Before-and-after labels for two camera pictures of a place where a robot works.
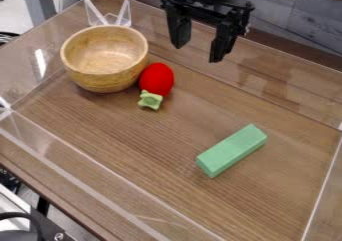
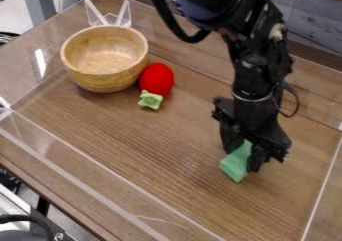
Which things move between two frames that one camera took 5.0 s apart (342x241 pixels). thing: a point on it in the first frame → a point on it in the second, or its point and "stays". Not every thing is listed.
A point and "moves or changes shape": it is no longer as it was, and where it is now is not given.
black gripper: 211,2 → 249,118
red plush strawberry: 156,80 stays
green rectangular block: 233,151 moves or changes shape
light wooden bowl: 104,58 stays
